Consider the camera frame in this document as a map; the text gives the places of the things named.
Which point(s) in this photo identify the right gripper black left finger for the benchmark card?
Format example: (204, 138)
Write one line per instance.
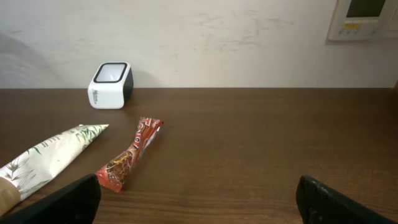
(76, 203)

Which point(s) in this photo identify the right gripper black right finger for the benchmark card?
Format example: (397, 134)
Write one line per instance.
(318, 203)

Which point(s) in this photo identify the red chocolate bar wrapper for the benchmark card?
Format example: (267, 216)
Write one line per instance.
(114, 174)

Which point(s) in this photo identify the white tube with gold cap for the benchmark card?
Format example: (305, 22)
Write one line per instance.
(40, 164)

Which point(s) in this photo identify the white barcode scanner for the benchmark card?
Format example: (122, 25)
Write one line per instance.
(111, 86)

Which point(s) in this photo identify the white wall control panel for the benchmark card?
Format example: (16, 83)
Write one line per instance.
(354, 20)

